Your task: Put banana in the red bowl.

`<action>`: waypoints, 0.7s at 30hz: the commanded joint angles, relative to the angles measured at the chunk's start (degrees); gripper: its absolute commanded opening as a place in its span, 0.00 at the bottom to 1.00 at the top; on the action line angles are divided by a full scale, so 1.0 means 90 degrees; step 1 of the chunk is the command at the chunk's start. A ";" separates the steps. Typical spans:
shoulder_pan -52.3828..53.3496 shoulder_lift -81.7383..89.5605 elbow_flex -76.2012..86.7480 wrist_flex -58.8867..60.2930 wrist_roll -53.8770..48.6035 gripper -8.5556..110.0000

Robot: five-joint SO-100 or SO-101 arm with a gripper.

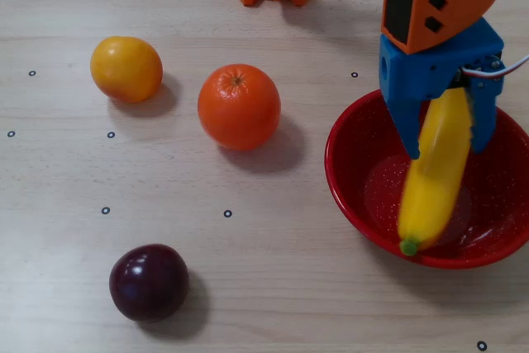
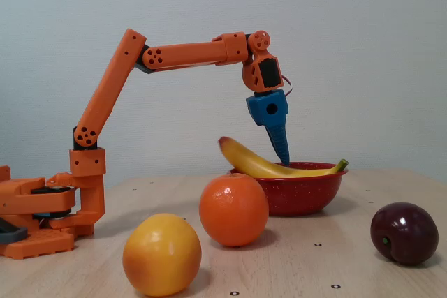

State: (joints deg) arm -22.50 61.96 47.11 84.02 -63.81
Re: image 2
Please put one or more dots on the dark purple plum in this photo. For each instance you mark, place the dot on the dark purple plum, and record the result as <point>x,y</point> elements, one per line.
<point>405,233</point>

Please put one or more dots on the red speckled enamel bowl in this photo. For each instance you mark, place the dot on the red speckled enamel bowl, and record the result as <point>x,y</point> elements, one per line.
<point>300,193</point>

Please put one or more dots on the yellow-orange round fruit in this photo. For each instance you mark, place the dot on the yellow-orange round fruit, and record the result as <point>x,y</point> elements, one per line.
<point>161,256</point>

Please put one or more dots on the dark grey clamp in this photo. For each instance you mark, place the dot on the dark grey clamp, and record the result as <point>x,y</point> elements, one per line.
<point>12,235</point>

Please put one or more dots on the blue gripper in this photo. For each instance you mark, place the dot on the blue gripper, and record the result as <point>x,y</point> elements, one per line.
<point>269,114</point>

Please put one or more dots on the orange fruit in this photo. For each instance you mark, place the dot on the orange fruit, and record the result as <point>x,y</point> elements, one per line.
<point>234,210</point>

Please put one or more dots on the orange robot base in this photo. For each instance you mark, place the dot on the orange robot base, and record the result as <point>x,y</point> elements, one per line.
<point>35,245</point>

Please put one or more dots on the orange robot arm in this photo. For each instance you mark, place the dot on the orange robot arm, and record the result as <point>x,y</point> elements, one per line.
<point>104,92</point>

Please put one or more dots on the yellow plastic banana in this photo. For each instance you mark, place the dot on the yellow plastic banana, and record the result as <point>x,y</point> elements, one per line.
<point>251,163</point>

